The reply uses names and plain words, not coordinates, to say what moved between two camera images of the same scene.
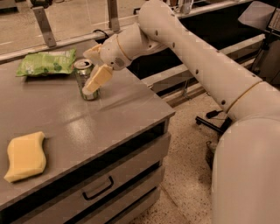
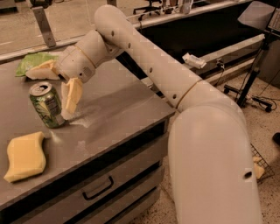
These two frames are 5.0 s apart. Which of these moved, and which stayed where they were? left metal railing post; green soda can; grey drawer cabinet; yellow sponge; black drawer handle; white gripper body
Moved: green soda can; white gripper body
Stayed: yellow sponge; black drawer handle; grey drawer cabinet; left metal railing post
